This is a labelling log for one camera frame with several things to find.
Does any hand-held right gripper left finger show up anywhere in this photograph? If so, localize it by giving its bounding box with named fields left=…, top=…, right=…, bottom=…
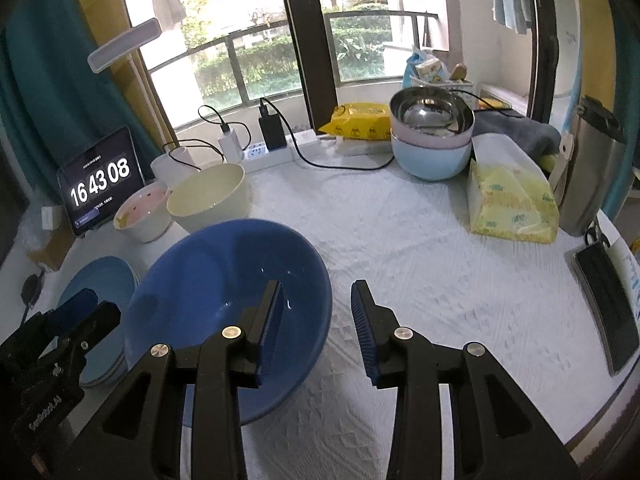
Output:
left=47, top=280, right=285, bottom=480

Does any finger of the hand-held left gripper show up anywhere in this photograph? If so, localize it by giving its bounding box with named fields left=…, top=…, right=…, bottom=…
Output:
left=47, top=288, right=99, bottom=335
left=57, top=301, right=122, bottom=357

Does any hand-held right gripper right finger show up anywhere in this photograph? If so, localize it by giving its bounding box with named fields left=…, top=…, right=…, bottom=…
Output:
left=350, top=280, right=581, bottom=480

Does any blue plate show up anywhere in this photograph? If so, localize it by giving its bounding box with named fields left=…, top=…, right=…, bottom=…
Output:
left=57, top=256, right=141, bottom=386

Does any large blue bowl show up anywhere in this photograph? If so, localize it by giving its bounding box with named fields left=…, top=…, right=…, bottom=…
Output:
left=122, top=218, right=333, bottom=426

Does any pink speckled bowl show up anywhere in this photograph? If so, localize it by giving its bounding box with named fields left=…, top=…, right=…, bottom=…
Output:
left=113, top=182, right=173, bottom=244

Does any cream bowl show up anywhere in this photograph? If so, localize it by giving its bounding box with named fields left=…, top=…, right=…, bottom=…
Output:
left=166, top=162, right=251, bottom=234

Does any black round puck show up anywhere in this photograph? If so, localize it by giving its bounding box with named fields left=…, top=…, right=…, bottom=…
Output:
left=20, top=272, right=46, bottom=306

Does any cardboard box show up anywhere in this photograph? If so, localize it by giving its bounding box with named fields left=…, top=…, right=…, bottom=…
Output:
left=27, top=220, right=76, bottom=273

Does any small white box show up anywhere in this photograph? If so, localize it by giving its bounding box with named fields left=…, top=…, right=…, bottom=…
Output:
left=41, top=205, right=63, bottom=233

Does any tablet with clock display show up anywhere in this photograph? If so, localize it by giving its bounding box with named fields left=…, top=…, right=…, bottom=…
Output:
left=56, top=126, right=146, bottom=238

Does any white charger plug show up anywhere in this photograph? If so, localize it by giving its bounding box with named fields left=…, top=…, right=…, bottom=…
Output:
left=218, top=130, right=243, bottom=163

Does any white power strip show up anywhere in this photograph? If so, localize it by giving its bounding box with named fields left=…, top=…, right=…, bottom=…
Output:
left=240, top=130, right=321, bottom=171

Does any black charger block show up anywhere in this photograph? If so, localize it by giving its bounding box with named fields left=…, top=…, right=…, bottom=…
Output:
left=258, top=100, right=287, bottom=151

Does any yellow tissue pack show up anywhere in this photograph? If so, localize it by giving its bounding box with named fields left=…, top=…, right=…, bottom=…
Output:
left=467, top=132, right=560, bottom=245

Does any yellow wet wipes pack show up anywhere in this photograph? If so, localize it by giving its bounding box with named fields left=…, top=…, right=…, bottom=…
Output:
left=318, top=102, right=393, bottom=142

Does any teal curtain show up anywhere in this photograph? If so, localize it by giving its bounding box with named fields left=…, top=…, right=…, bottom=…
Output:
left=600, top=125, right=640, bottom=221
left=0, top=0, right=161, bottom=201

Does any stainless steel bowl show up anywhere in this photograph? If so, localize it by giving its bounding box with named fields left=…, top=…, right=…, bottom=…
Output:
left=389, top=86, right=475, bottom=137

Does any grey cloth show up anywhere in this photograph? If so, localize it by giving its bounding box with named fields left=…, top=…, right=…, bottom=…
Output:
left=472, top=110, right=563, bottom=161

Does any blue plastic bag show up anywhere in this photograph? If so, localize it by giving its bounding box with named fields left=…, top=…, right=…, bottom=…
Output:
left=402, top=47, right=436, bottom=88

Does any white desk lamp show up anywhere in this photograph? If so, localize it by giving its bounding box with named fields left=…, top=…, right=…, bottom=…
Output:
left=70, top=0, right=178, bottom=146
left=87, top=17, right=201, bottom=193

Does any stainless steel thermos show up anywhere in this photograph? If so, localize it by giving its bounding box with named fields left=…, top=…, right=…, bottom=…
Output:
left=555, top=95, right=628, bottom=238

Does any dark window frame post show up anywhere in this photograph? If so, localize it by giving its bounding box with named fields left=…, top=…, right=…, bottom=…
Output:
left=275, top=0, right=341, bottom=133

